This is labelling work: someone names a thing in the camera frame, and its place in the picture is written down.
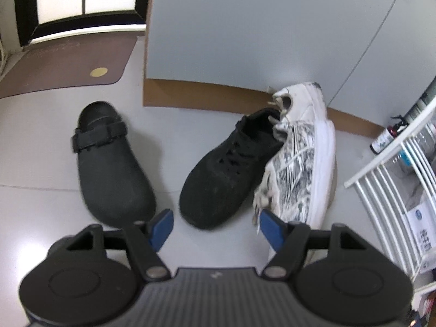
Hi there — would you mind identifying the white shoe rack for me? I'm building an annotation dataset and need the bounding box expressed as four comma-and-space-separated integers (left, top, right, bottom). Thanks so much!
344, 107, 436, 281

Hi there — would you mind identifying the black lace-up sneaker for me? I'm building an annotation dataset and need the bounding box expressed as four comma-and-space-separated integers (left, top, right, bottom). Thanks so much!
178, 107, 291, 230

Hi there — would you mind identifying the clear plastic water bottle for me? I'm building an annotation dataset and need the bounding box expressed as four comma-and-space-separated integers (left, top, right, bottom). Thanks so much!
393, 123, 436, 175

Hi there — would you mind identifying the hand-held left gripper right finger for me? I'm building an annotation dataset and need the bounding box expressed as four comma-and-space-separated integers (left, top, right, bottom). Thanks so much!
259, 209, 370, 280

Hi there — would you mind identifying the white printed carton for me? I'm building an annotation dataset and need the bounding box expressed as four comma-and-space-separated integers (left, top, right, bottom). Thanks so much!
405, 198, 436, 275

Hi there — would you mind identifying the brown bottle white label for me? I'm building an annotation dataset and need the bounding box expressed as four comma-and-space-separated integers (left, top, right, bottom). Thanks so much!
371, 114, 407, 154

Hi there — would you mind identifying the brown door mat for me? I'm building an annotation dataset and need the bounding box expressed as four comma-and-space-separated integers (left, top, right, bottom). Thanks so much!
0, 34, 138, 100

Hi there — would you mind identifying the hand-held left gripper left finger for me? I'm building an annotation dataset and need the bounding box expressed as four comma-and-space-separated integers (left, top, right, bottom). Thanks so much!
66, 208, 175, 281

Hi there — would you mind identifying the black strapped clog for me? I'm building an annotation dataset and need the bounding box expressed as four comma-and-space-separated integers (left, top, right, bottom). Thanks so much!
71, 101, 158, 229

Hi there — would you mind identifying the white patterned sneaker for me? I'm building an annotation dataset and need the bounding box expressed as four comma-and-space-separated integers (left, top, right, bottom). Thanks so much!
251, 82, 338, 260

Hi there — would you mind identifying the grey cabinet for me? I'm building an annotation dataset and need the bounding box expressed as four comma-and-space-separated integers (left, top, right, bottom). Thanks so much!
142, 0, 436, 137

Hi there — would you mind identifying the grey spray can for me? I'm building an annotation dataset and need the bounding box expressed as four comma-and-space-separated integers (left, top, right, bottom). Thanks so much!
405, 90, 436, 124

